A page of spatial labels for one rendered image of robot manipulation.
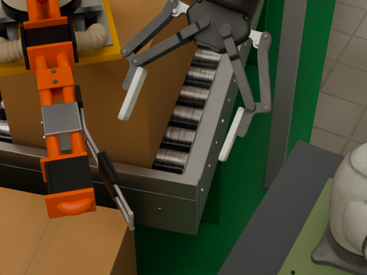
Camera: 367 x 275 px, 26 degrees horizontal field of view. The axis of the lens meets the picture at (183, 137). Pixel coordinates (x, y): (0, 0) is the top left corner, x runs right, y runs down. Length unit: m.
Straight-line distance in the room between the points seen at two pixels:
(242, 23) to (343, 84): 2.30
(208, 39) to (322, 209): 0.87
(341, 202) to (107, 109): 0.72
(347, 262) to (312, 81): 1.67
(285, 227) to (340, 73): 1.62
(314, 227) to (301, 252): 0.08
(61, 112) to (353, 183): 0.56
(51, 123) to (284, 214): 0.67
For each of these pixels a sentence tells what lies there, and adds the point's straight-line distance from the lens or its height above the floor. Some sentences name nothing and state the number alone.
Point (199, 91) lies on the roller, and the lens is 2.36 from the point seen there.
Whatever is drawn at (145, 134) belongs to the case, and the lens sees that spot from 2.04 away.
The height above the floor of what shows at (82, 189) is 1.23.
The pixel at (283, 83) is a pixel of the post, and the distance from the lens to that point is 2.48.
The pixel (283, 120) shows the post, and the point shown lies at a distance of 2.58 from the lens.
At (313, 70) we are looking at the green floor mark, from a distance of 3.32.
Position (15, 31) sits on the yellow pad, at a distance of 1.72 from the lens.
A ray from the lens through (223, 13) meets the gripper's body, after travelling 0.99.
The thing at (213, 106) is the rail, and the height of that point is 0.59.
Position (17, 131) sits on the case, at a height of 0.61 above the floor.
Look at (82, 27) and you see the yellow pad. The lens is 1.71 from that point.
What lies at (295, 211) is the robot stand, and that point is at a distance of 1.81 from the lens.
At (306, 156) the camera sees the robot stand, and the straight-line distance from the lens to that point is 1.92.
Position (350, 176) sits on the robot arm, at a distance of 1.52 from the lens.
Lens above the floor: 2.14
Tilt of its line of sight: 46 degrees down
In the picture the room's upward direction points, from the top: straight up
